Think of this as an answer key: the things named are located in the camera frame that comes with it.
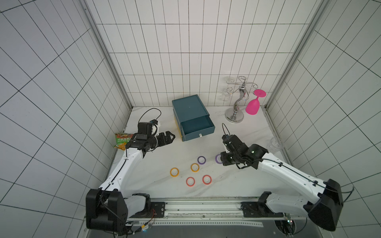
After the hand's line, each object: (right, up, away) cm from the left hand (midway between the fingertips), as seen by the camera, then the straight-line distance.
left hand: (167, 140), depth 82 cm
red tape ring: (+11, -24, -1) cm, 26 cm away
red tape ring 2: (+25, -23, +1) cm, 33 cm away
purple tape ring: (+20, -15, +7) cm, 26 cm away
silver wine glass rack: (+48, +15, +30) cm, 59 cm away
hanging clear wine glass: (+38, +31, +25) cm, 55 cm away
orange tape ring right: (+17, -18, +5) cm, 26 cm away
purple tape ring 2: (+27, -9, -6) cm, 29 cm away
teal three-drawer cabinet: (+14, +13, +3) cm, 19 cm away
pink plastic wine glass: (+55, +21, +14) cm, 60 cm away
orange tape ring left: (+6, -20, +3) cm, 21 cm away
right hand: (+27, -9, -4) cm, 29 cm away
